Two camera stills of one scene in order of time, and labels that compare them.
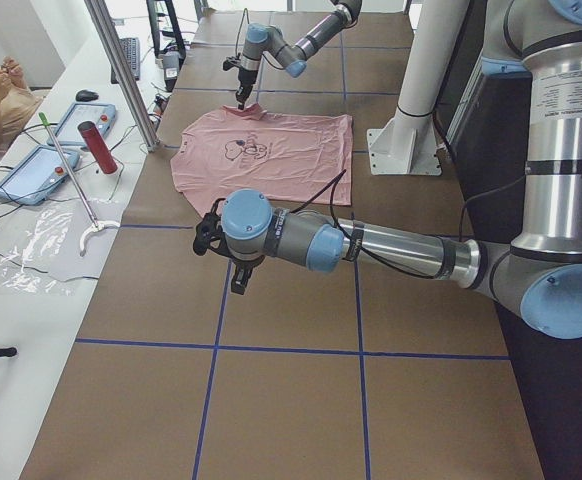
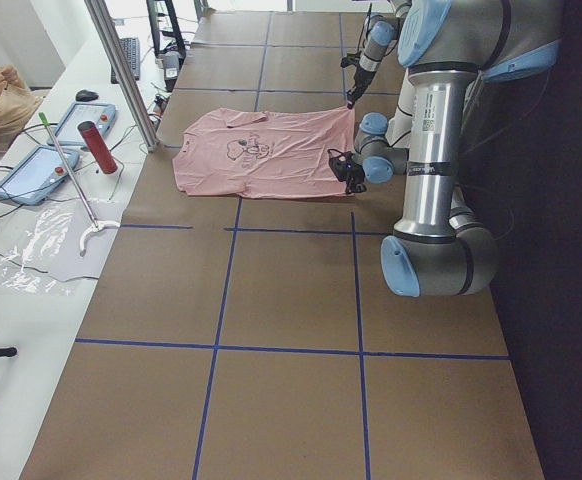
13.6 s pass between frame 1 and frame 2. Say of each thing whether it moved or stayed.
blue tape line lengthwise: stayed
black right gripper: moved
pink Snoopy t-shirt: stayed
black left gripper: moved
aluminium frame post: stayed
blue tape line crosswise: stayed
